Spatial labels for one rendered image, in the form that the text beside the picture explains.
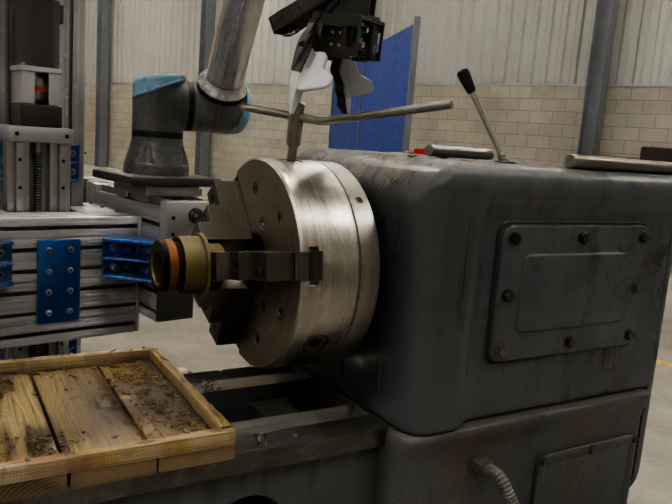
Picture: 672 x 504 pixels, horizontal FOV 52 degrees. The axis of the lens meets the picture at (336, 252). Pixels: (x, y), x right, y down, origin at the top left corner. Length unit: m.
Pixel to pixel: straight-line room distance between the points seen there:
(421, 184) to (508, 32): 11.53
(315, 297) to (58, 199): 0.87
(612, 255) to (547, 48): 10.91
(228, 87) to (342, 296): 0.80
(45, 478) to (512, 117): 11.57
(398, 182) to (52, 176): 0.90
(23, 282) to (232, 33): 0.67
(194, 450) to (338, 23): 0.57
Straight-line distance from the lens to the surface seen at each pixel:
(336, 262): 0.91
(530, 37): 12.26
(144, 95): 1.63
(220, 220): 1.03
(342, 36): 0.95
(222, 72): 1.58
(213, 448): 0.89
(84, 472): 0.85
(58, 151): 1.64
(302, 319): 0.91
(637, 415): 1.39
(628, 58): 11.57
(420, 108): 0.91
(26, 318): 1.55
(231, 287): 1.02
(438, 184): 0.92
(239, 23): 1.51
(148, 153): 1.62
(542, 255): 1.08
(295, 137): 1.00
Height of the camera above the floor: 1.27
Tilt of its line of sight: 9 degrees down
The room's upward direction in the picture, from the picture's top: 4 degrees clockwise
